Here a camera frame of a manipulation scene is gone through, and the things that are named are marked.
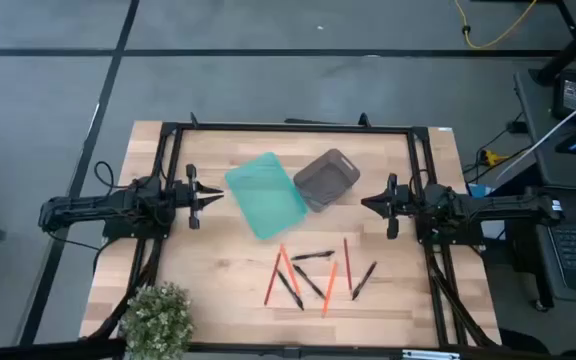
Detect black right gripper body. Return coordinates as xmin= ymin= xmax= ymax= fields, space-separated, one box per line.
xmin=386 ymin=173 xmax=412 ymax=240

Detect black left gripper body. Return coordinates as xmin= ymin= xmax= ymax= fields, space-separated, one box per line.
xmin=172 ymin=163 xmax=202 ymax=231

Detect red pencil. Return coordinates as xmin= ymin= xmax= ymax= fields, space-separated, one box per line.
xmin=342 ymin=237 xmax=354 ymax=294

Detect black ballpoint pen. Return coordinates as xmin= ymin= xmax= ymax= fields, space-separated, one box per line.
xmin=292 ymin=264 xmax=328 ymax=301
xmin=290 ymin=250 xmax=336 ymax=262
xmin=351 ymin=260 xmax=379 ymax=302
xmin=275 ymin=269 xmax=305 ymax=312

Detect grey translucent plastic bin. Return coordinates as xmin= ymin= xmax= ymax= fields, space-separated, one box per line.
xmin=292 ymin=147 xmax=362 ymax=214

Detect teal translucent plastic bin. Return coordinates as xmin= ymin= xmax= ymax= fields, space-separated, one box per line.
xmin=224 ymin=151 xmax=310 ymax=241

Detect small blue object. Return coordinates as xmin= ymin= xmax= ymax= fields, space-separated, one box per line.
xmin=466 ymin=182 xmax=492 ymax=200

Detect small green artificial plant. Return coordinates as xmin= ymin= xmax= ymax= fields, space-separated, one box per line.
xmin=119 ymin=281 xmax=195 ymax=360

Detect yellow plug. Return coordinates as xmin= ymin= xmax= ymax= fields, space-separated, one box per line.
xmin=481 ymin=148 xmax=507 ymax=167

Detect silver metal clamp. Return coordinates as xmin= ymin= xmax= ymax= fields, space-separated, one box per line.
xmin=401 ymin=349 xmax=462 ymax=360

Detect white rod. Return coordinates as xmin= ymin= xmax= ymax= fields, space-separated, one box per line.
xmin=495 ymin=86 xmax=576 ymax=180

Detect black equipment cart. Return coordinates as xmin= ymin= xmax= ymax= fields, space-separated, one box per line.
xmin=487 ymin=64 xmax=576 ymax=311

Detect small black screen device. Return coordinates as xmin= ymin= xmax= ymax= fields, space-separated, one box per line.
xmin=551 ymin=68 xmax=576 ymax=120

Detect black stand legs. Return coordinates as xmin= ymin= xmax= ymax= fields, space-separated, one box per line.
xmin=527 ymin=0 xmax=576 ymax=87

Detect black cable bundle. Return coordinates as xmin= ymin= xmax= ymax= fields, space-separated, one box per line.
xmin=85 ymin=238 xmax=162 ymax=342
xmin=425 ymin=243 xmax=497 ymax=349

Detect black metal table frame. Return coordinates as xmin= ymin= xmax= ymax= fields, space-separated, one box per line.
xmin=82 ymin=112 xmax=502 ymax=360

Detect yellow power cable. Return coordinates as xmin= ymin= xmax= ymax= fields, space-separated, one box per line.
xmin=453 ymin=0 xmax=539 ymax=51

